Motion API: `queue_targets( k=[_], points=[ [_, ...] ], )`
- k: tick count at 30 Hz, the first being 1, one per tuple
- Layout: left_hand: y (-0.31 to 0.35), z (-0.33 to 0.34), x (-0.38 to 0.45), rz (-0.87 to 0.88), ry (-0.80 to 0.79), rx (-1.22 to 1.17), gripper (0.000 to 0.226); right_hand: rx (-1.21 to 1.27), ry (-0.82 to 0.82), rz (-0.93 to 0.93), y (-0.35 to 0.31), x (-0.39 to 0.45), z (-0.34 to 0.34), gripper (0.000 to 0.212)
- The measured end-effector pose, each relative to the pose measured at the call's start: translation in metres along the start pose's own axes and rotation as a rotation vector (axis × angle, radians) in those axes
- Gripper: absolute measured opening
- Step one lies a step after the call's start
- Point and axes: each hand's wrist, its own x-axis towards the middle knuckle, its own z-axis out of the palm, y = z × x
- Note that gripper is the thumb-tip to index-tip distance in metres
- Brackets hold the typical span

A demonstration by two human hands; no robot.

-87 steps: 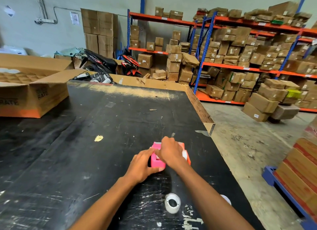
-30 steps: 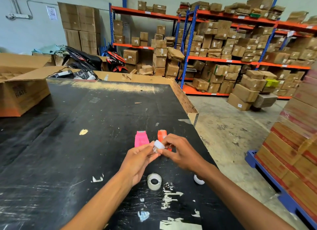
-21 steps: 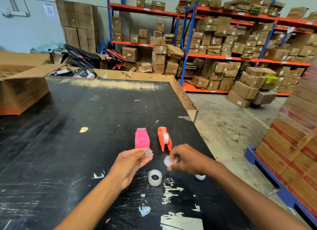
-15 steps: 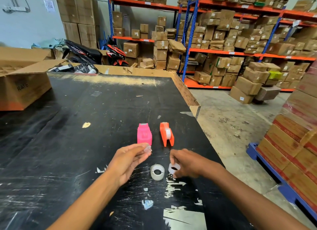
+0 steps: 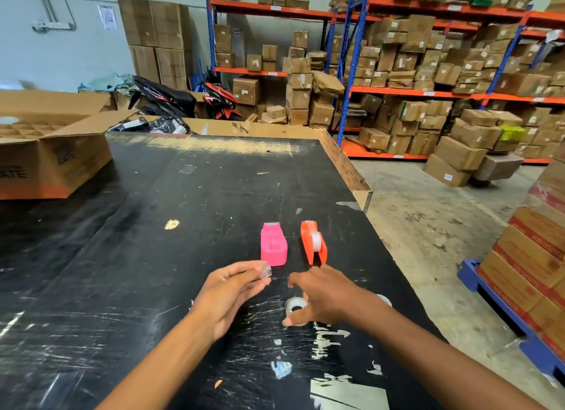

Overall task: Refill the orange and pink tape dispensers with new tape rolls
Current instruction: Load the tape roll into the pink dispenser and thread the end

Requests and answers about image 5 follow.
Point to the person's right hand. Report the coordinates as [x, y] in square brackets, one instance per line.
[333, 297]

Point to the person's left hand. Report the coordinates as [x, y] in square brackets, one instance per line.
[220, 293]

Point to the person's right thumb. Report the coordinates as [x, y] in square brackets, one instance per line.
[293, 318]

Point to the person's left thumb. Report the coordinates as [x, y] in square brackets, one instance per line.
[252, 289]

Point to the small clear tape piece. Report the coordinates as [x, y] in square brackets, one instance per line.
[265, 271]

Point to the person's right forearm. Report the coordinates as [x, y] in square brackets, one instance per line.
[437, 365]

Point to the person's left forearm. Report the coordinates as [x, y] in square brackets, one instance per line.
[163, 370]

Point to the clear tape roll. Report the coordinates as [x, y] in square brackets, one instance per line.
[292, 303]

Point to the pink tape dispenser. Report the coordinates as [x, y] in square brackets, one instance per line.
[273, 246]

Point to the pale blue label scrap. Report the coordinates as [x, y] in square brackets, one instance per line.
[281, 369]

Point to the orange tape dispenser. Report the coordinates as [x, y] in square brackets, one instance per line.
[309, 237]

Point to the white tape roll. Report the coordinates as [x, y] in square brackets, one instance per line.
[385, 299]

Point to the yellow paper scrap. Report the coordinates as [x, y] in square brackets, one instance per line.
[171, 224]

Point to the flat clear tape scrap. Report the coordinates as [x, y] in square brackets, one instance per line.
[187, 169]

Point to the black plastic bags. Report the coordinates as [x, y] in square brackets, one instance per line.
[154, 125]

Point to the red black motorcycle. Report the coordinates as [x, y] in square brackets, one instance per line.
[220, 98]

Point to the group of small cardboard boxes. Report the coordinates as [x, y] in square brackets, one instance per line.
[298, 92]

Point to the large open cardboard box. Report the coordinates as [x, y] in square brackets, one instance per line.
[53, 158]

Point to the blue plastic pallet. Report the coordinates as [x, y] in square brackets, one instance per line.
[534, 348]

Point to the pile of floor cardboard boxes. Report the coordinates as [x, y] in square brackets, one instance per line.
[468, 149]

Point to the stack of red-striped cartons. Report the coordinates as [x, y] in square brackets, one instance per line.
[529, 255]

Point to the green crumpled sheet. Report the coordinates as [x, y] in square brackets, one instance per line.
[108, 82]

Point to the stack of tall cardboard cartons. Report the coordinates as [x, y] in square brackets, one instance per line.
[154, 39]

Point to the wide blue orange shelf rack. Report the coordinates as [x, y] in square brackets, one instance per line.
[441, 92]

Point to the cardboard cell divider insert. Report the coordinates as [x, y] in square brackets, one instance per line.
[26, 131]

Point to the narrow blue orange shelf rack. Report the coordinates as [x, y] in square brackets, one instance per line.
[265, 10]

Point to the green box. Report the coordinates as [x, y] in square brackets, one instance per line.
[512, 133]

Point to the rows of packed brown parcels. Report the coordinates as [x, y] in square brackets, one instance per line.
[446, 65]

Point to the white paper wall notice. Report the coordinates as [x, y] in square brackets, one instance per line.
[107, 17]

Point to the grey wall conduit pipe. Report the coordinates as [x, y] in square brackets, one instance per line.
[53, 25]

